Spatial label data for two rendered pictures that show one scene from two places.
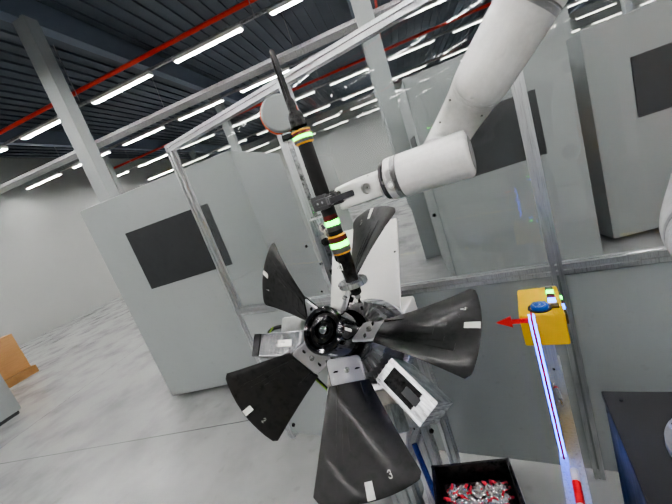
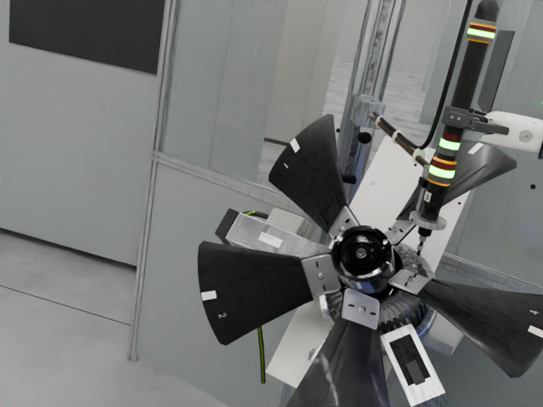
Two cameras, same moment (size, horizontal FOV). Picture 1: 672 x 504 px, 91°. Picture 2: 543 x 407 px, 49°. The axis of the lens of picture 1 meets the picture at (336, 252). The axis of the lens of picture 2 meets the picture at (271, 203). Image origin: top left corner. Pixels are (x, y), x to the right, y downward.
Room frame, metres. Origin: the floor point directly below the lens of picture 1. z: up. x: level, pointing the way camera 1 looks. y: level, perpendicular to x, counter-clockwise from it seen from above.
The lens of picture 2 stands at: (-0.29, 0.34, 1.65)
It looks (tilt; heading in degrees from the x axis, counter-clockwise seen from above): 19 degrees down; 357
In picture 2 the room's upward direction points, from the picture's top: 11 degrees clockwise
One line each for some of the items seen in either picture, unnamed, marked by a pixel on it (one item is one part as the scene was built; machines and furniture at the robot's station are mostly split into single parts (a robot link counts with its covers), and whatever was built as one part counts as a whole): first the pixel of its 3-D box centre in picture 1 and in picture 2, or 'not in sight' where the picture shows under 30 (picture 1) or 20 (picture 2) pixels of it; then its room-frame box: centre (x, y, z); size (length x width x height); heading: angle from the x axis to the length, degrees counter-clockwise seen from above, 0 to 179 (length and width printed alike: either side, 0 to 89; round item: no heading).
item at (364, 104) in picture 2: (319, 225); (367, 111); (1.37, 0.03, 1.40); 0.10 x 0.07 x 0.08; 4
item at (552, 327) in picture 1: (542, 316); not in sight; (0.81, -0.47, 1.02); 0.16 x 0.10 x 0.11; 149
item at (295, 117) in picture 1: (325, 202); (456, 117); (0.75, -0.01, 1.51); 0.04 x 0.04 x 0.46
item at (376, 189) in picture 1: (367, 186); (519, 131); (0.69, -0.11, 1.52); 0.11 x 0.10 x 0.07; 59
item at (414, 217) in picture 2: (346, 264); (431, 197); (0.76, -0.01, 1.36); 0.09 x 0.07 x 0.10; 4
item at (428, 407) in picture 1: (414, 390); (414, 370); (0.75, -0.07, 0.98); 0.20 x 0.16 x 0.20; 149
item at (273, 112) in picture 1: (279, 114); not in sight; (1.47, 0.03, 1.88); 0.17 x 0.15 x 0.16; 59
